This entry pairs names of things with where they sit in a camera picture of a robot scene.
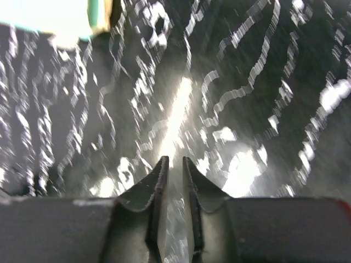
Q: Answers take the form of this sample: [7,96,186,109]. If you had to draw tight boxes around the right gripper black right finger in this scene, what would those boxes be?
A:
[183,157,350,262]

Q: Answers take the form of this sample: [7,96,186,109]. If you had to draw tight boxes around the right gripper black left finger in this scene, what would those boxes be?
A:
[1,156,169,262]

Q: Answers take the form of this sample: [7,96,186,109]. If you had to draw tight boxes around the teal patterned towel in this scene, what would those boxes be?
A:
[1,1,113,49]

